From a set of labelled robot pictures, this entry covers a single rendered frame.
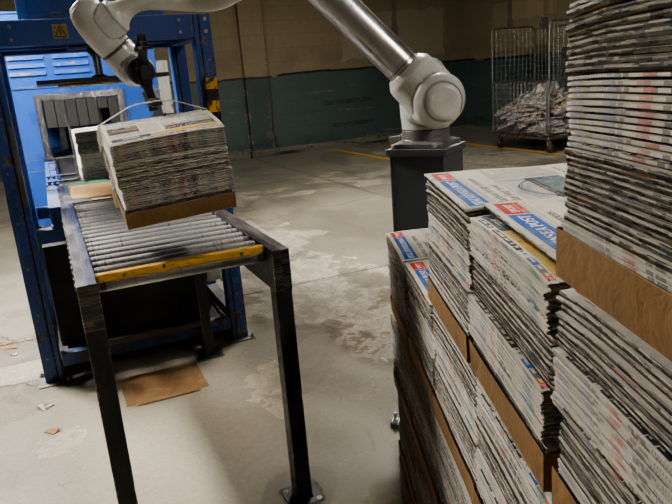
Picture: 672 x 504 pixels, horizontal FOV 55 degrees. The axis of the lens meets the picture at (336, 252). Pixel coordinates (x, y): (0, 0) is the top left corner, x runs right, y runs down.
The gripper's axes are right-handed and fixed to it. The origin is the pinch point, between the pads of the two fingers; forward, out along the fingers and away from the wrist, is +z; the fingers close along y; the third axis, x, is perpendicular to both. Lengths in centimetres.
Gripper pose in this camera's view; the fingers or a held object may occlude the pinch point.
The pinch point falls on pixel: (151, 74)
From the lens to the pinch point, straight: 183.3
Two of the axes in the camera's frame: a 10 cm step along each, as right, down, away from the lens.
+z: 4.1, 2.9, -8.6
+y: 0.8, 9.3, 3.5
